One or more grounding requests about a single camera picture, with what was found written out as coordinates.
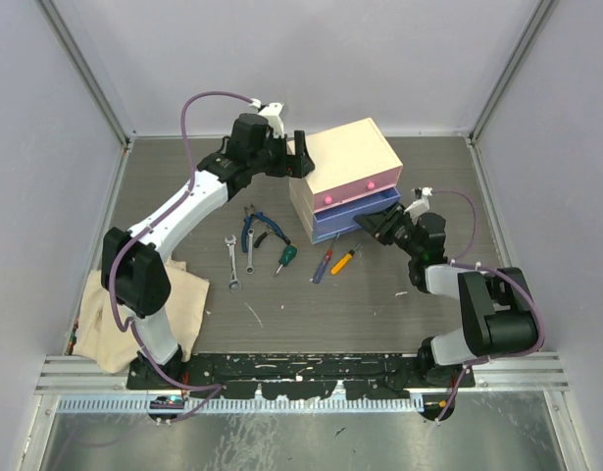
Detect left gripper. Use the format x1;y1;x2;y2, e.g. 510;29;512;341
250;131;314;180

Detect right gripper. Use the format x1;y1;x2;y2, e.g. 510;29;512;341
353;201;422;259

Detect wide purple drawer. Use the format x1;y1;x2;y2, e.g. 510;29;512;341
311;187;401;243

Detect large pink drawer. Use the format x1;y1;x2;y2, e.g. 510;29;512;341
347;166;402;198

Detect cream drawer cabinet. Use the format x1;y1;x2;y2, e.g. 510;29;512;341
289;118;403;241

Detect blue handled pliers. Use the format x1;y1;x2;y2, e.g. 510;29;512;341
241;205;291;253

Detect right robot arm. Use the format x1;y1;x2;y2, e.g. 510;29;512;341
354;203;544;387

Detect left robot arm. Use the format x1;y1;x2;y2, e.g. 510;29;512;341
101;113;315;389

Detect small pink drawer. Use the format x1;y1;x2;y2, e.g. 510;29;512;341
312;185;349;213

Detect silver ratchet combination wrench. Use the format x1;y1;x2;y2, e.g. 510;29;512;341
245;229;254;275

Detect silver open end wrench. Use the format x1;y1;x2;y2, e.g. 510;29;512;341
225;235;241;292

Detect beige cloth bag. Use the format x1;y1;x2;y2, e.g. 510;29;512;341
73;257;212;377

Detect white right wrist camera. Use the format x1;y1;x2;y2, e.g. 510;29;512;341
406;186;432;218

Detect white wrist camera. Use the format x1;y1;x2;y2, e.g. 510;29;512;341
249;98;285;138
406;186;432;218

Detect orange handled screwdriver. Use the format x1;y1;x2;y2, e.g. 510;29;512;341
330;241;363;276

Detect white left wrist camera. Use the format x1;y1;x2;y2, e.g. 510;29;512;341
249;98;285;138

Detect red blue handled screwdriver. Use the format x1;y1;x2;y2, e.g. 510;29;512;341
311;233;340;285

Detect green handled screwdriver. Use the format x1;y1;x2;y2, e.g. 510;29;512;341
275;244;297;276

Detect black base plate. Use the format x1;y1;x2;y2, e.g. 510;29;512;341
126;350;478;401

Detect slotted cable duct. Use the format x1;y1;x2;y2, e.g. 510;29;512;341
56;393;425;415

